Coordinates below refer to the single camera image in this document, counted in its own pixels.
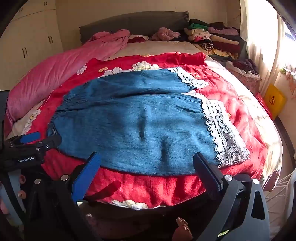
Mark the artificial flower decoration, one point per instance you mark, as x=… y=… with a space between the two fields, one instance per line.
x=289 y=74

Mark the red floral blanket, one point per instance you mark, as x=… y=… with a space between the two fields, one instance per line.
x=138 y=187

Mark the floral fabric basket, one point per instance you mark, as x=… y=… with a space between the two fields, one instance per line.
x=245 y=81

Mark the cream curtain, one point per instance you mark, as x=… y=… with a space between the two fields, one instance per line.
x=261 y=34

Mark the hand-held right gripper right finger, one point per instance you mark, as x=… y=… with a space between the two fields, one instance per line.
x=208 y=173

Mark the pink quilt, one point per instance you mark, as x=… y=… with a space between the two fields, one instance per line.
x=53 y=74

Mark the dark red cloth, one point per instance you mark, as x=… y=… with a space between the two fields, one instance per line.
x=136 y=39

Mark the blue denim pants lace trim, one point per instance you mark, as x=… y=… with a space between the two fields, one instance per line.
x=138 y=120

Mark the yellow bag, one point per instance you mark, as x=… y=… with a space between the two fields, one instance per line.
x=275 y=99

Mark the red box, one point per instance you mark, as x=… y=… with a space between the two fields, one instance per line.
x=263 y=104

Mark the person's right hand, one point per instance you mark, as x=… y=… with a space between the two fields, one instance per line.
x=183 y=229

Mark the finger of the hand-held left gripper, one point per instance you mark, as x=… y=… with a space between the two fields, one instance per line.
x=52 y=141
x=30 y=137

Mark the stack of folded clothes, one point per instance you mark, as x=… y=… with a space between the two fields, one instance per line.
x=222 y=39

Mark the white wardrobe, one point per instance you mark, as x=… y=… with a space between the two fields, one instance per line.
x=30 y=34

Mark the grey bed headboard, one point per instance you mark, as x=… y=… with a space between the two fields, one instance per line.
x=138 y=23

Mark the person's left hand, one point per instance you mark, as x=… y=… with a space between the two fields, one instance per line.
x=22 y=195

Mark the pink fluffy garment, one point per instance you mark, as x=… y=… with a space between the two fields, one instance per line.
x=165 y=33

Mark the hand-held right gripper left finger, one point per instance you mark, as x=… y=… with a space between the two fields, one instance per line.
x=86 y=176

